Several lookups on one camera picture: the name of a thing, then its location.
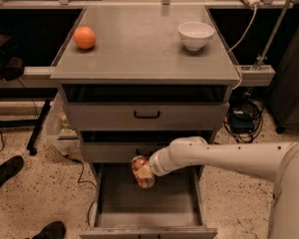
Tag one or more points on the grey drawer cabinet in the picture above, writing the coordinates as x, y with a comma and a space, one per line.
139, 45

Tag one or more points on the black shoe upper left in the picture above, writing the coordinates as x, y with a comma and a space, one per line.
10, 168

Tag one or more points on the white bowl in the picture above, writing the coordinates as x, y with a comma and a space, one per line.
195, 35

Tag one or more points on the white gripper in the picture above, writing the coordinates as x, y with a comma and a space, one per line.
154, 166

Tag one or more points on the red coke can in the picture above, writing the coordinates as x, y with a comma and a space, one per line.
137, 163

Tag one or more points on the black shoe lower left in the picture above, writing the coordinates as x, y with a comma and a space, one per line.
54, 230

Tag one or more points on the bottom grey drawer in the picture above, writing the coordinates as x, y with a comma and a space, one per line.
171, 209

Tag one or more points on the clear plastic bag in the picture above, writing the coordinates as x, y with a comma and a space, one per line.
58, 131

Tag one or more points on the black shoe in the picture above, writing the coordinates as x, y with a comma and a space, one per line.
10, 168
54, 230

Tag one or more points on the top grey drawer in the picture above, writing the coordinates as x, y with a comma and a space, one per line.
144, 107

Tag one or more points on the black table leg stand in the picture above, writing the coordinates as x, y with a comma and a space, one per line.
35, 123

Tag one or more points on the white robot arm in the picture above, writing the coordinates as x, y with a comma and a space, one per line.
277, 162

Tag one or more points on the orange fruit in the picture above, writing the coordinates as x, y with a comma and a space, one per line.
84, 38

